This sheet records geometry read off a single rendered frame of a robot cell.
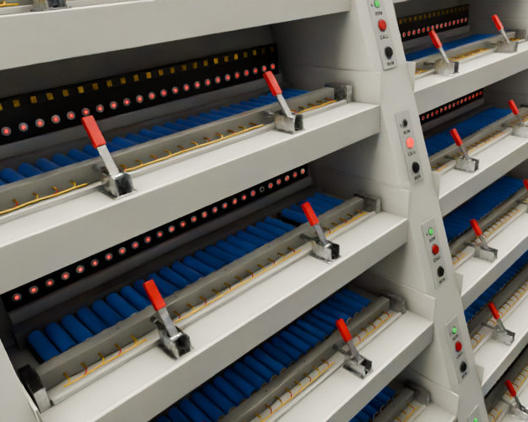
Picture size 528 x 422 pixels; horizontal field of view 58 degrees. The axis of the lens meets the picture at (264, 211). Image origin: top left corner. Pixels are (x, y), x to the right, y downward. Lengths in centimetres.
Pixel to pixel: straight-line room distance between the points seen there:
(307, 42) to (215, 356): 55
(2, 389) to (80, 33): 35
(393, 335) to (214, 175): 45
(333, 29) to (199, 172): 38
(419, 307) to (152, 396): 52
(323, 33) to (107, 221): 51
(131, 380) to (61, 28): 37
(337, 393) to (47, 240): 48
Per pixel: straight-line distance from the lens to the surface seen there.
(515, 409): 130
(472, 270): 107
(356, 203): 84
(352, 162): 87
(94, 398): 57
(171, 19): 60
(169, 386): 58
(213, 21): 63
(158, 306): 57
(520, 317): 128
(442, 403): 102
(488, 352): 116
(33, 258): 50
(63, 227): 50
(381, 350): 85
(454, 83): 101
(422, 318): 92
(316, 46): 87
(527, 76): 146
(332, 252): 73
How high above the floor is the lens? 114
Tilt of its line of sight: 12 degrees down
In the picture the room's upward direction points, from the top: 17 degrees counter-clockwise
